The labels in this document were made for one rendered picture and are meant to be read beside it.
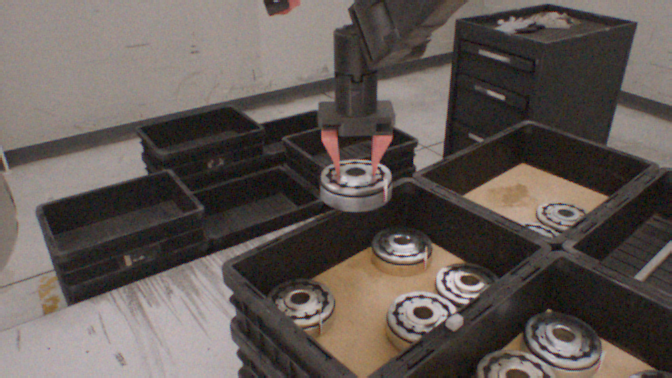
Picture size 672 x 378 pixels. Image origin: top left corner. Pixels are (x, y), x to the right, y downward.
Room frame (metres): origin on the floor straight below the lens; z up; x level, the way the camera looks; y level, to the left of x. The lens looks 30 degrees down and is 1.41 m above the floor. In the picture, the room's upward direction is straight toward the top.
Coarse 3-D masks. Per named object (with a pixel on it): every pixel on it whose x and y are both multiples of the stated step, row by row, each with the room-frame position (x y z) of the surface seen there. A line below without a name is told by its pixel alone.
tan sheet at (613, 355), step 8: (520, 336) 0.58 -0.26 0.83; (512, 344) 0.56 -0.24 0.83; (608, 344) 0.56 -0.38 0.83; (608, 352) 0.55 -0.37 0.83; (616, 352) 0.55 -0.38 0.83; (624, 352) 0.55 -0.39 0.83; (608, 360) 0.53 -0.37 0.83; (616, 360) 0.53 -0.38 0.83; (624, 360) 0.53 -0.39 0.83; (632, 360) 0.53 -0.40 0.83; (600, 368) 0.52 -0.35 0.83; (608, 368) 0.52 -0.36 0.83; (616, 368) 0.52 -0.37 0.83; (624, 368) 0.52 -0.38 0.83; (632, 368) 0.52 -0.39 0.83; (640, 368) 0.52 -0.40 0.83; (648, 368) 0.52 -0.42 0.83; (472, 376) 0.51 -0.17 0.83; (600, 376) 0.50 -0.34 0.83; (608, 376) 0.50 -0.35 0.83; (616, 376) 0.50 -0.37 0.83; (624, 376) 0.50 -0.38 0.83
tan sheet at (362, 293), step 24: (360, 264) 0.75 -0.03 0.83; (432, 264) 0.75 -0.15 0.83; (336, 288) 0.69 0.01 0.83; (360, 288) 0.69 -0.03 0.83; (384, 288) 0.69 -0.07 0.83; (408, 288) 0.69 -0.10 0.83; (432, 288) 0.69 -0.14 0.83; (336, 312) 0.63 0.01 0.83; (360, 312) 0.63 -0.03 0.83; (384, 312) 0.63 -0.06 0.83; (336, 336) 0.58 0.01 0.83; (360, 336) 0.58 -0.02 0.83; (384, 336) 0.58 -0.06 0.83; (360, 360) 0.53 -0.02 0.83; (384, 360) 0.53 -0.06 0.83
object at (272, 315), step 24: (432, 192) 0.82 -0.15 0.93; (336, 216) 0.75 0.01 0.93; (480, 216) 0.75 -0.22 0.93; (288, 240) 0.68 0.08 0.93; (528, 240) 0.68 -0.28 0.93; (528, 264) 0.62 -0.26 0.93; (240, 288) 0.57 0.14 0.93; (264, 312) 0.53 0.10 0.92; (456, 312) 0.52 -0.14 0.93; (288, 336) 0.49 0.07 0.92; (432, 336) 0.48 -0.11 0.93; (312, 360) 0.46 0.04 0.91; (336, 360) 0.44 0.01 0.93; (408, 360) 0.44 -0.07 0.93
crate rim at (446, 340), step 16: (560, 256) 0.64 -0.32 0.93; (528, 272) 0.60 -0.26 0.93; (592, 272) 0.60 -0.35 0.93; (608, 272) 0.60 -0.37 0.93; (512, 288) 0.57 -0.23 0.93; (624, 288) 0.57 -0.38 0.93; (640, 288) 0.57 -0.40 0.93; (496, 304) 0.54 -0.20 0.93; (656, 304) 0.54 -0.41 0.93; (464, 320) 0.51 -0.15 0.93; (480, 320) 0.51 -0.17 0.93; (448, 336) 0.48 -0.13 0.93; (432, 352) 0.47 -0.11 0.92; (400, 368) 0.43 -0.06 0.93; (416, 368) 0.43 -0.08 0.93
